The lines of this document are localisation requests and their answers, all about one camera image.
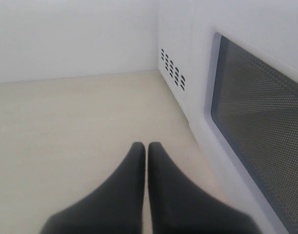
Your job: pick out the white microwave oven body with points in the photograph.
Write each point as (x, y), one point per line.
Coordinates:
(178, 56)

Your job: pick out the white microwave door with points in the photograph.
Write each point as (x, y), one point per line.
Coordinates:
(243, 99)

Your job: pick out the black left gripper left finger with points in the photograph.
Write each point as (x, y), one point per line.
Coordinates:
(115, 207)

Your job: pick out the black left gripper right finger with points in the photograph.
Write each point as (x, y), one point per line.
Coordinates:
(179, 206)

